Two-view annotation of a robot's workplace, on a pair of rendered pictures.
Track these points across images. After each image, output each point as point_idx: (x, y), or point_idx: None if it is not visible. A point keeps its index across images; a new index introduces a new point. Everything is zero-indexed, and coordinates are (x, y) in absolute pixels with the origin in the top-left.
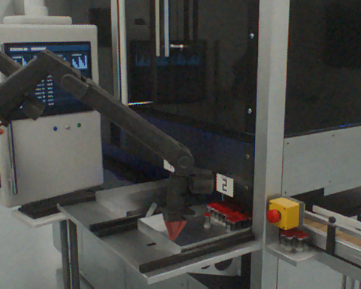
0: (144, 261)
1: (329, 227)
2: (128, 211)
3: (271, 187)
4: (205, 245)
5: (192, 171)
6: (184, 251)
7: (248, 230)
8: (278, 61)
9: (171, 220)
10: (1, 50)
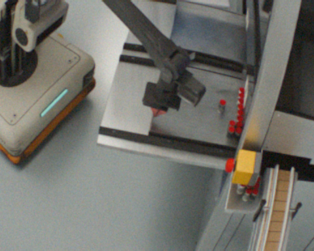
0: (116, 119)
1: (260, 205)
2: None
3: (251, 138)
4: (178, 140)
5: (178, 80)
6: (152, 134)
7: (234, 148)
8: (277, 54)
9: (146, 105)
10: None
